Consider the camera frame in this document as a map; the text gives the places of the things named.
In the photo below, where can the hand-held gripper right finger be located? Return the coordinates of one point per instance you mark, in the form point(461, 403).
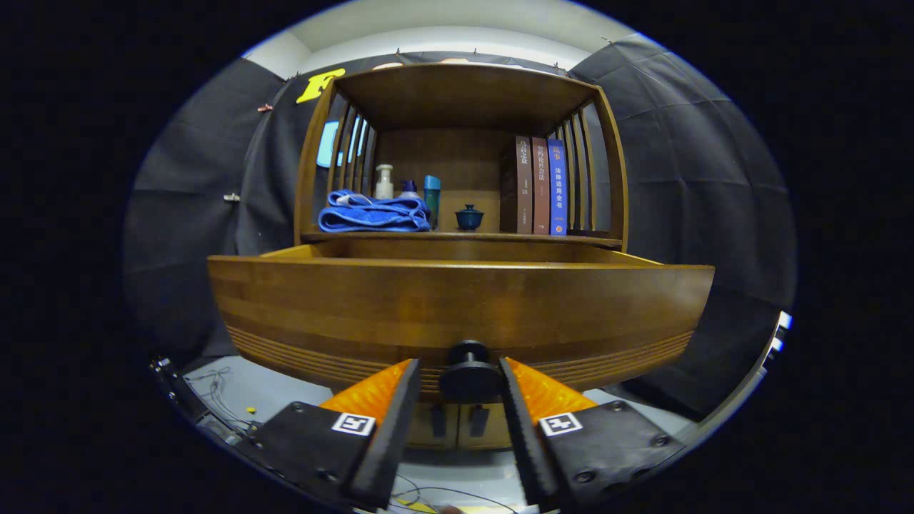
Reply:
point(528, 442)

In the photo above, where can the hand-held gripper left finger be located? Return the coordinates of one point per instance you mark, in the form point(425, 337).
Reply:
point(393, 442)

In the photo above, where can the wooden drawer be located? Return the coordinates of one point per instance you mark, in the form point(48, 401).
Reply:
point(464, 300)

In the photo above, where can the wooden cabinet door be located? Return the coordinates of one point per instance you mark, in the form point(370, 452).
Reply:
point(496, 437)
point(423, 439)

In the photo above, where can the wooden countertop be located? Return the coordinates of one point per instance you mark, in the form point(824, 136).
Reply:
point(464, 236)

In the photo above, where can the wooden cabinet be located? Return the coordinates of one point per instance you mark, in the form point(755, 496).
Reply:
point(464, 93)

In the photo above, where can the folded blue towel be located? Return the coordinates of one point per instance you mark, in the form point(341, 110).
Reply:
point(371, 214)

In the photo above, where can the dark blue lidded teacup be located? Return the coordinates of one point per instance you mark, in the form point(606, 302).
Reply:
point(469, 219)

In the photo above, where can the teal bottle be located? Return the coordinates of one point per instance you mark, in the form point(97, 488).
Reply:
point(432, 193)

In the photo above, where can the white bottle with blue cap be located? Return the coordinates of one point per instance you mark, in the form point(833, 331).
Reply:
point(409, 190)

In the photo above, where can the white pump bottle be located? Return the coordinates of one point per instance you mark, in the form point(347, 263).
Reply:
point(384, 187)

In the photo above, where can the dark brown book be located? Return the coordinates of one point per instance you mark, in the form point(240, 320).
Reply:
point(523, 185)

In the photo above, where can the reddish brown book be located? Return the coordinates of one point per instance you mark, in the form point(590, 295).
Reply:
point(540, 185)

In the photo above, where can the blue book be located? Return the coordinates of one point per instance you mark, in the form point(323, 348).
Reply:
point(558, 185)

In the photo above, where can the black backdrop cloth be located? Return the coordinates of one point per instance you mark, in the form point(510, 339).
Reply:
point(714, 214)

